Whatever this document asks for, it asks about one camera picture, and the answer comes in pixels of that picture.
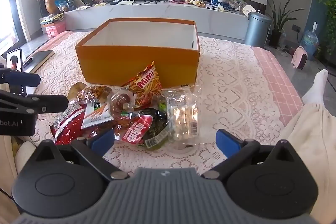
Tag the smartphone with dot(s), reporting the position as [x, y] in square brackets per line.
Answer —
[14, 61]

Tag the striped red yellow snack bag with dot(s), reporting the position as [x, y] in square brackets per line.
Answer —
[144, 85]

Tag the white tv console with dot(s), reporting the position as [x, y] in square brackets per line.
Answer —
[157, 14]

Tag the long-leaved potted plant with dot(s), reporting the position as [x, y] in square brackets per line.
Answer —
[277, 22]

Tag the grey trash can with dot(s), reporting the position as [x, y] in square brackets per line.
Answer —
[257, 29]

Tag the leafy green plant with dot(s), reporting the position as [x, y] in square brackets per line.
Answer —
[328, 24]

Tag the white blue mug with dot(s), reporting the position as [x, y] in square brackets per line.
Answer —
[224, 6]

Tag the red label meat packet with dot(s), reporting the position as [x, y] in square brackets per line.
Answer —
[134, 132]

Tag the pink box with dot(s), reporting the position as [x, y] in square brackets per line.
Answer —
[55, 29]

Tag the orange cardboard box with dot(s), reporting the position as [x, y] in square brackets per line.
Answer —
[136, 64]

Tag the pink checked cloth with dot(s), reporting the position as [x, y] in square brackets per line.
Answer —
[278, 82]

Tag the blue water bottle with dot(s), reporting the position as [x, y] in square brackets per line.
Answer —
[309, 43]

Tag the black notebook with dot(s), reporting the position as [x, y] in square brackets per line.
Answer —
[39, 58]

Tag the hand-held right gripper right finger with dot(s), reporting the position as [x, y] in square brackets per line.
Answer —
[228, 141]

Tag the clear packet of white candies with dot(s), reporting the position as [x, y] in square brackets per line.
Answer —
[183, 113]

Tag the brown nut brittle packet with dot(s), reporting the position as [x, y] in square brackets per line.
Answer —
[93, 91]

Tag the white sock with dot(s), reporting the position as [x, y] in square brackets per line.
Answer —
[316, 87]

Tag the chocolate cake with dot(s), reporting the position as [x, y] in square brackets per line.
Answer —
[122, 102]

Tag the stack of papers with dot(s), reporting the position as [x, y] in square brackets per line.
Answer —
[52, 18]

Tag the red foil snack packet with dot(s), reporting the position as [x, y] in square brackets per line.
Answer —
[71, 130]

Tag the clear green vegetable packet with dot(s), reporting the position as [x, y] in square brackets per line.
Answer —
[160, 103]

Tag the white green snack packet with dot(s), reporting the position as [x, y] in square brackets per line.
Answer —
[95, 115]

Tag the beige snack packet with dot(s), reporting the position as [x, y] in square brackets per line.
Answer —
[74, 90]

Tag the pile of wrapped pastries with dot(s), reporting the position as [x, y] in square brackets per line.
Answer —
[195, 2]

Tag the bronze vase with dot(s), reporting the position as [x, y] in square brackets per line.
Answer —
[52, 3]

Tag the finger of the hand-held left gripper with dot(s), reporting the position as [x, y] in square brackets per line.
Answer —
[23, 78]
[50, 103]

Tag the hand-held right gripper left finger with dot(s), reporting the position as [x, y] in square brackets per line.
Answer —
[101, 141]

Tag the dark green seaweed packet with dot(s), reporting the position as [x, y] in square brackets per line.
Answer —
[156, 127]

